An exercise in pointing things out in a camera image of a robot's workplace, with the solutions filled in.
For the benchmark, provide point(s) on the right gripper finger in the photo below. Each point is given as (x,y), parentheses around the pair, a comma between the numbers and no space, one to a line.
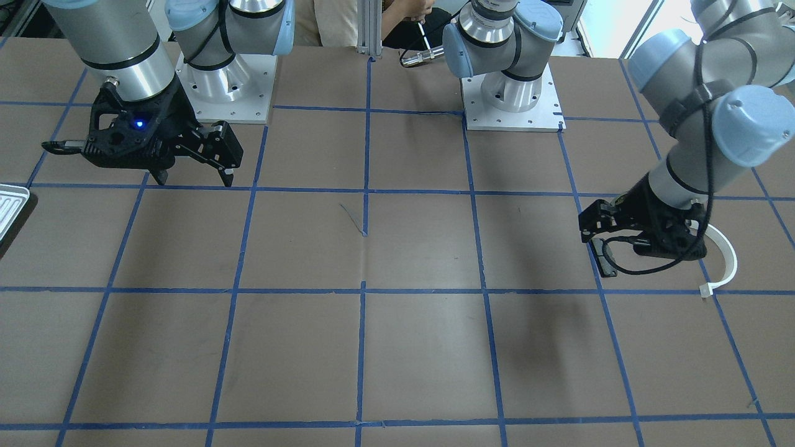
(216,146)
(160,176)

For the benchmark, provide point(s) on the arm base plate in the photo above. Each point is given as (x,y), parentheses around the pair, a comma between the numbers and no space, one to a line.
(240,93)
(495,102)

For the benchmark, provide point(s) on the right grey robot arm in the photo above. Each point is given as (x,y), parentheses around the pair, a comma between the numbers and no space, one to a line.
(118,42)

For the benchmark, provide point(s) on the black brake pad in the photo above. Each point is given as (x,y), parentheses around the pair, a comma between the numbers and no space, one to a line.
(601,254)

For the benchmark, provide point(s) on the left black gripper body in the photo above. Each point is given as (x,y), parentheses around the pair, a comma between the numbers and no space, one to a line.
(646,202)

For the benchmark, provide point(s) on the aluminium frame post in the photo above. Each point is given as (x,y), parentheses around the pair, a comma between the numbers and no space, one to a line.
(369,28)

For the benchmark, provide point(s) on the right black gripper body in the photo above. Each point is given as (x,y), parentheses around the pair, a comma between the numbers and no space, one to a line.
(176,119)

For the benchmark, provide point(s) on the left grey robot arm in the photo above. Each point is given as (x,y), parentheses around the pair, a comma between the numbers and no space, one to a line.
(715,98)

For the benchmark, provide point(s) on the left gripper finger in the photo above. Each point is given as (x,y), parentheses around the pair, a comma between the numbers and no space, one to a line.
(648,244)
(601,217)

